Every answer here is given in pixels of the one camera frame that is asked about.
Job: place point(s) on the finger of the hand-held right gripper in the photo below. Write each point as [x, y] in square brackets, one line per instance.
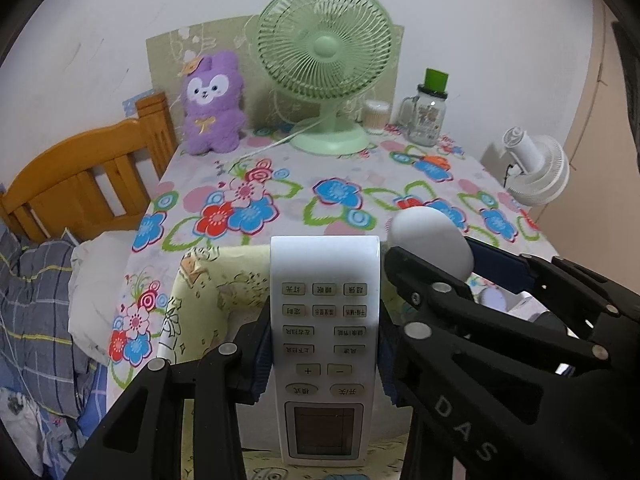
[505, 267]
[425, 305]

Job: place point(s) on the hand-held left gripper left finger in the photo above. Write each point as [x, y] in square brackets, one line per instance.
[259, 360]

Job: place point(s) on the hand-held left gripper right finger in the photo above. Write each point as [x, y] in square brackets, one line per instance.
[387, 360]

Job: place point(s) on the white oval gadget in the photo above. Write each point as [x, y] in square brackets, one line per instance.
[425, 232]

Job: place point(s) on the yellow fabric storage box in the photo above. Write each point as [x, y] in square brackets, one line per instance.
[230, 280]

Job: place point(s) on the white remote control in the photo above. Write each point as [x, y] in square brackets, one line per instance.
[325, 270]

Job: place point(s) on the white circulator fan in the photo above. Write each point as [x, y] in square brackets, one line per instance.
[542, 170]

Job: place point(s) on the orange scissors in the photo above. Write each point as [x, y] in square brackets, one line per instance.
[434, 162]

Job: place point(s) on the beige door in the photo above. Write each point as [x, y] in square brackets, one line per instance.
[600, 160]

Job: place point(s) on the floral tablecloth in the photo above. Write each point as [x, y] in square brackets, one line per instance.
[350, 170]

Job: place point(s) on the glass jar with green lid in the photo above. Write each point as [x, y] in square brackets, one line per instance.
[425, 115]

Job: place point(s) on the white pillow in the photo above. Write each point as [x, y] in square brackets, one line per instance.
[105, 260]

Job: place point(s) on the cotton swab container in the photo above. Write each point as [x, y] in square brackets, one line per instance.
[376, 117]

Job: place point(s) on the blue patterned bedsheet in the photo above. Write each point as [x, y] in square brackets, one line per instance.
[65, 440]

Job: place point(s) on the grey plaid blanket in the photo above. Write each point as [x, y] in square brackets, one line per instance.
[35, 300]

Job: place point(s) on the purple plush rabbit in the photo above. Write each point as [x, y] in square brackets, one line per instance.
[210, 110]

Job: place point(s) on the wooden bed headboard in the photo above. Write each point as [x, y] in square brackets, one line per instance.
[75, 160]

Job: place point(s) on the green desk fan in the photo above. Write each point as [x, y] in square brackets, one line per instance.
[325, 47]

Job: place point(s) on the blue patterned sheet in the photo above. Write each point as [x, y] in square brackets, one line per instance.
[132, 102]

